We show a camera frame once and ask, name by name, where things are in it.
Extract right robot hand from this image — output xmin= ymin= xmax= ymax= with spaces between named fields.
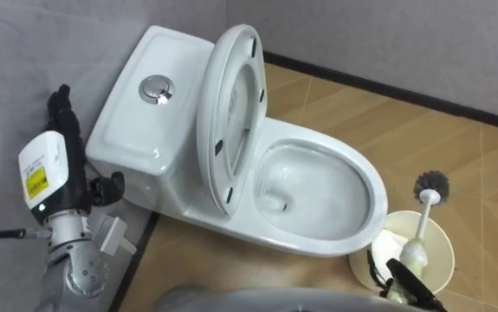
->
xmin=366 ymin=249 xmax=449 ymax=312

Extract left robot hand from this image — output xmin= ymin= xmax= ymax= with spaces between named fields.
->
xmin=17 ymin=83 xmax=126 ymax=227

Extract white toilet brush grey bristles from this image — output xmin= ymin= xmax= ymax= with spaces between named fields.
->
xmin=385 ymin=169 xmax=451 ymax=305

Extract cream round brush holder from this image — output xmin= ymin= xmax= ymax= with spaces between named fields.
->
xmin=347 ymin=210 xmax=456 ymax=296

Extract white toilet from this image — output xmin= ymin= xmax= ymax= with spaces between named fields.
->
xmin=84 ymin=24 xmax=390 ymax=259

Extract white toilet seat with lid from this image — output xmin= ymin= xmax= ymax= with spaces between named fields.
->
xmin=196 ymin=23 xmax=268 ymax=218

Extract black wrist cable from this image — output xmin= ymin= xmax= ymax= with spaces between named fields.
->
xmin=0 ymin=228 xmax=53 ymax=251

